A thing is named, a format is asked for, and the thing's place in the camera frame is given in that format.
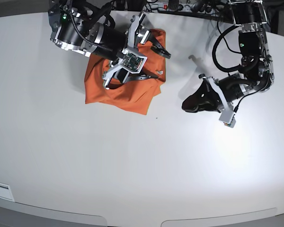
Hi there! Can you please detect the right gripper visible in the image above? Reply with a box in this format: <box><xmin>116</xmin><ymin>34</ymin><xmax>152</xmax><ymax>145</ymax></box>
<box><xmin>102</xmin><ymin>11</ymin><xmax>171</xmax><ymax>89</ymax></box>

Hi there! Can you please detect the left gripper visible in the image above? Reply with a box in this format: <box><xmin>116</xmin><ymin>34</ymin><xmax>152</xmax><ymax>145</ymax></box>
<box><xmin>182</xmin><ymin>74</ymin><xmax>233</xmax><ymax>113</ymax></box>

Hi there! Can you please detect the orange T-shirt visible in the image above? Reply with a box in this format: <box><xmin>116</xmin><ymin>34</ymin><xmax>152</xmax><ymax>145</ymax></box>
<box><xmin>84</xmin><ymin>41</ymin><xmax>166</xmax><ymax>115</ymax></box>

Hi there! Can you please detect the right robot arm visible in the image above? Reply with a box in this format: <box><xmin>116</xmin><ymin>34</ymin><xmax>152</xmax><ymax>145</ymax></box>
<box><xmin>48</xmin><ymin>0</ymin><xmax>171</xmax><ymax>89</ymax></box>

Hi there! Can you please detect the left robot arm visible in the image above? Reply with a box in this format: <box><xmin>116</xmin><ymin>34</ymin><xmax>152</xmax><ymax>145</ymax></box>
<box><xmin>182</xmin><ymin>0</ymin><xmax>274</xmax><ymax>113</ymax></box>

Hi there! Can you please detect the white label panel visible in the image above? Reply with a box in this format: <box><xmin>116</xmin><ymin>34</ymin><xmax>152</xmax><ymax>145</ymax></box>
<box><xmin>0</xmin><ymin>183</ymin><xmax>15</xmax><ymax>202</ymax></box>

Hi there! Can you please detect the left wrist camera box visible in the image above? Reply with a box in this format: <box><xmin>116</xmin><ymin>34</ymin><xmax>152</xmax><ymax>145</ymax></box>
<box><xmin>219</xmin><ymin>109</ymin><xmax>236</xmax><ymax>128</ymax></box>

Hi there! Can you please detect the power strip with red switch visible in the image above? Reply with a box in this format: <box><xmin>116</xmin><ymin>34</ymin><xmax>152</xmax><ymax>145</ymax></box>
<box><xmin>143</xmin><ymin>0</ymin><xmax>215</xmax><ymax>14</ymax></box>

